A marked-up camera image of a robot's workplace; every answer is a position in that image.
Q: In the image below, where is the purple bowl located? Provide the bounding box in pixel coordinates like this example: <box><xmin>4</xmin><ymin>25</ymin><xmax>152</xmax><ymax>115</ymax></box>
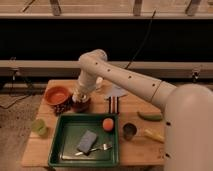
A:
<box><xmin>71</xmin><ymin>98</ymin><xmax>91</xmax><ymax>113</ymax></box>

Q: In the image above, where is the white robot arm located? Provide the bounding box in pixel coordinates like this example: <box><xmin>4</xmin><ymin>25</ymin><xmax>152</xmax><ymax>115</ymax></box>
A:
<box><xmin>73</xmin><ymin>49</ymin><xmax>213</xmax><ymax>171</ymax></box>

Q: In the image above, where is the orange bowl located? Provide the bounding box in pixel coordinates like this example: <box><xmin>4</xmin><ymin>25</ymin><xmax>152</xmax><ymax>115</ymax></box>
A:
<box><xmin>44</xmin><ymin>86</ymin><xmax>70</xmax><ymax>106</ymax></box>

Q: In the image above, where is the white round container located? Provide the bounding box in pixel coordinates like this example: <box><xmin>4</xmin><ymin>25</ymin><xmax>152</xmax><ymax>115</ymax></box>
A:
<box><xmin>96</xmin><ymin>77</ymin><xmax>103</xmax><ymax>89</ymax></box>

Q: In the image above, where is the orange fruit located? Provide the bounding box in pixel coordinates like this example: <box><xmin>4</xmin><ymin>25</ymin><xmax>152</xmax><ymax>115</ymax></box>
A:
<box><xmin>102</xmin><ymin>118</ymin><xmax>114</xmax><ymax>131</ymax></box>

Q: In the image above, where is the small metal cup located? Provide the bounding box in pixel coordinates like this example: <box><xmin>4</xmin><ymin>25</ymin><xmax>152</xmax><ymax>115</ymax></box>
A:
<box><xmin>123</xmin><ymin>123</ymin><xmax>137</xmax><ymax>140</ymax></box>

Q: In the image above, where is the bunch of dark grapes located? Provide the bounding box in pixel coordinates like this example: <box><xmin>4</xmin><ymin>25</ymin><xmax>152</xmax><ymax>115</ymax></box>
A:
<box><xmin>54</xmin><ymin>101</ymin><xmax>72</xmax><ymax>115</ymax></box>

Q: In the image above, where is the blue sponge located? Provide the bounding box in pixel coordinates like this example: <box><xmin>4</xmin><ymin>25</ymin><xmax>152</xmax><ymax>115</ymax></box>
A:
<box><xmin>77</xmin><ymin>130</ymin><xmax>97</xmax><ymax>154</ymax></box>

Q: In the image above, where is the green plastic tray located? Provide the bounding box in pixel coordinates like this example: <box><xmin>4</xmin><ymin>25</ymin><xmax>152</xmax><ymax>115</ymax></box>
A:
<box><xmin>48</xmin><ymin>114</ymin><xmax>119</xmax><ymax>168</ymax></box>

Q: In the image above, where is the silver fork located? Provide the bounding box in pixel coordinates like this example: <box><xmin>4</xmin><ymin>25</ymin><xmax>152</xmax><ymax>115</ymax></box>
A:
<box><xmin>75</xmin><ymin>143</ymin><xmax>112</xmax><ymax>156</ymax></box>

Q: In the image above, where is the wooden folding table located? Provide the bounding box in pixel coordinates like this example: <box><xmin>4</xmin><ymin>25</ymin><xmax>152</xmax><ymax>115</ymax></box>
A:
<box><xmin>20</xmin><ymin>78</ymin><xmax>168</xmax><ymax>168</ymax></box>

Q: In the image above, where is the green plastic cup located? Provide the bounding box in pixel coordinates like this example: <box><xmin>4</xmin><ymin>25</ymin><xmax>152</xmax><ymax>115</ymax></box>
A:
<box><xmin>31</xmin><ymin>119</ymin><xmax>47</xmax><ymax>136</ymax></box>

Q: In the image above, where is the black cable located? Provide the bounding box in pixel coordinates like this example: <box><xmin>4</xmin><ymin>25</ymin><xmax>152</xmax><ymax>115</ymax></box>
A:
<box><xmin>123</xmin><ymin>9</ymin><xmax>157</xmax><ymax>70</ymax></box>

